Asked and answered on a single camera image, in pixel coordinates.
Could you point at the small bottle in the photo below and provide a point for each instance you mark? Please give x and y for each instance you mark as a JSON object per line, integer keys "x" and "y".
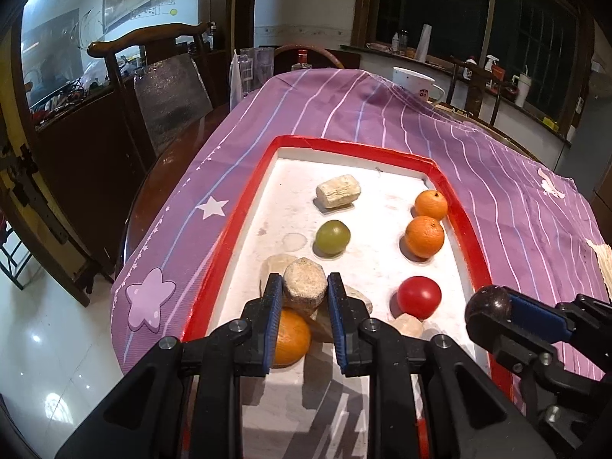
{"x": 405, "y": 42}
{"x": 397, "y": 42}

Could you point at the white spray bottle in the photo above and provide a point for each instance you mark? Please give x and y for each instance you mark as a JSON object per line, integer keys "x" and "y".
{"x": 490, "y": 68}

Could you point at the dark wooden sideboard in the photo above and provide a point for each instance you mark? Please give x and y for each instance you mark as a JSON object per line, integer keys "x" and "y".
{"x": 81, "y": 167}

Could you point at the green round fruit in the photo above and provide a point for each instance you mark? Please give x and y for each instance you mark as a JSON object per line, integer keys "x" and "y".
{"x": 332, "y": 237}

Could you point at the yellow object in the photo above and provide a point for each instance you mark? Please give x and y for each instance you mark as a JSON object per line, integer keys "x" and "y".
{"x": 551, "y": 123}

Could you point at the beige frayed mat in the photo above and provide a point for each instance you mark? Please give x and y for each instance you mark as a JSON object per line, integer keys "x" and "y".
{"x": 603, "y": 263}

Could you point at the grey glittery board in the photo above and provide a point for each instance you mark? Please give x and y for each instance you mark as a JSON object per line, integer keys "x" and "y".
{"x": 172, "y": 100}

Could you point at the red capped bottle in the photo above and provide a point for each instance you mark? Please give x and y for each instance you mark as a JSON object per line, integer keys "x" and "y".
{"x": 302, "y": 63}

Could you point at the dark wooden chair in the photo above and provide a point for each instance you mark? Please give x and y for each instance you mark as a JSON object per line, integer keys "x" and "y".
{"x": 473, "y": 95}

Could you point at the red rimmed white tray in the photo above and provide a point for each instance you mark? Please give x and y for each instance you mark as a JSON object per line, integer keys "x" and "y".
{"x": 373, "y": 258}

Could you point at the white tumbler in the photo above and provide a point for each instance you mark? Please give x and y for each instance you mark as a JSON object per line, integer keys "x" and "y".
{"x": 522, "y": 93}

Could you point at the clear glass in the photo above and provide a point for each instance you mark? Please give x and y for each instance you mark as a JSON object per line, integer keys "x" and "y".
{"x": 247, "y": 71}

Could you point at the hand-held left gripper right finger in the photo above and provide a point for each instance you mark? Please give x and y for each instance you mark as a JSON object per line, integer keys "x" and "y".
{"x": 337, "y": 334}

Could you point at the red box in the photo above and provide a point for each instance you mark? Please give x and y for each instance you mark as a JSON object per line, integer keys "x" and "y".
{"x": 498, "y": 73}

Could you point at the white paper cup stack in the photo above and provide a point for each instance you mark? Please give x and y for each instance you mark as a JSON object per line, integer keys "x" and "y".
{"x": 423, "y": 45}

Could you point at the white mug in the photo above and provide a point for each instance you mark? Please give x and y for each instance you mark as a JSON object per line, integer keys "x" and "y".
{"x": 411, "y": 83}

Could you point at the curved wooden chair back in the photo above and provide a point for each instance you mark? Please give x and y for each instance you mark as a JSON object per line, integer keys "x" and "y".
{"x": 310, "y": 46}

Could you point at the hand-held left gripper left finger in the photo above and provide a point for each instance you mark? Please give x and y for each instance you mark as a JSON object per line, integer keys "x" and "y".
{"x": 273, "y": 330}

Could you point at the purple striped cloth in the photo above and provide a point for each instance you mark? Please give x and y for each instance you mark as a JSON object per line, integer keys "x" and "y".
{"x": 344, "y": 114}

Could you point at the wooden armchair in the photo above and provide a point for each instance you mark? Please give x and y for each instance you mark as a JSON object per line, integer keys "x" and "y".
{"x": 143, "y": 40}

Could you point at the orange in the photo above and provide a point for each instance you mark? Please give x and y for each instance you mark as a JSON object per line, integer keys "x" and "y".
{"x": 430, "y": 204}
{"x": 291, "y": 339}
{"x": 424, "y": 236}

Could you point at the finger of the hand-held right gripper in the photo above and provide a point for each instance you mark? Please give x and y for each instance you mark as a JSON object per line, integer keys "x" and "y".
{"x": 507, "y": 346}
{"x": 535, "y": 318}

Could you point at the dark purple plum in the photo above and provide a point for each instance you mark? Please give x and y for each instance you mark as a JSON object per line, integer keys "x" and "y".
{"x": 487, "y": 306}

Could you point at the red tomato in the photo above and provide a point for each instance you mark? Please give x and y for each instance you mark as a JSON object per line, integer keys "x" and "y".
{"x": 419, "y": 296}

